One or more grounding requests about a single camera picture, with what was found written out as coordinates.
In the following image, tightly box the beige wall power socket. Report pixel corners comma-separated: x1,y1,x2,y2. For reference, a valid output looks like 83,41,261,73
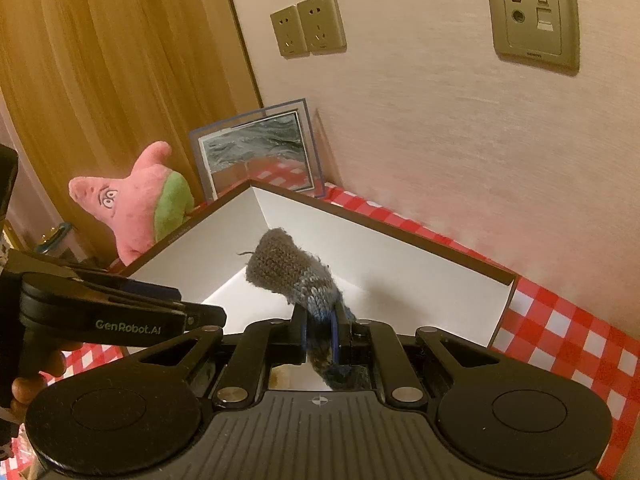
296,0,348,56
270,5,311,59

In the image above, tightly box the person's left hand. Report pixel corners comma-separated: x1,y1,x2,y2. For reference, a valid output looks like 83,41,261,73
10,341,83,416

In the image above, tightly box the red white checkered tablecloth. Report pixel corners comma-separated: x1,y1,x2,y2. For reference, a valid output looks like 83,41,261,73
0,165,640,480

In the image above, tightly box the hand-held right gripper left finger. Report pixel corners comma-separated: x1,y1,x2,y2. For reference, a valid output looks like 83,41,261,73
124,305,309,409

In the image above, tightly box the beige wall data socket panel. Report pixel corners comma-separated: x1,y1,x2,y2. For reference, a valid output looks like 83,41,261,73
484,0,581,72

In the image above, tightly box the wooden door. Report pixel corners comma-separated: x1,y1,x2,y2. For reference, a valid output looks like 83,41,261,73
0,0,265,271

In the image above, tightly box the brass door handle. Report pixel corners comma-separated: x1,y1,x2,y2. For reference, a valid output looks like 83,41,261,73
37,222,77,256

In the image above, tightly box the grey blue knitted sock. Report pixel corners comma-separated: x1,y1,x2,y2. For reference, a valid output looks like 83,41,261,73
245,227,359,391

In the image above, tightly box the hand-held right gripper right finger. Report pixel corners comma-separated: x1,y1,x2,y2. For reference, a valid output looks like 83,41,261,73
330,304,507,411

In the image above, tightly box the pink starfish plush toy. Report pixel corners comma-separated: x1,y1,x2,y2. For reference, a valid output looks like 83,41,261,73
68,141,196,266

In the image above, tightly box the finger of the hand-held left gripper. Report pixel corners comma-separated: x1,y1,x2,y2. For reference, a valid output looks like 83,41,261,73
182,302,229,335
75,266,182,306

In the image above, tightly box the brown cardboard box white inside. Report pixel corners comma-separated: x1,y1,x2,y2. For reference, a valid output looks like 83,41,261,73
117,180,519,352

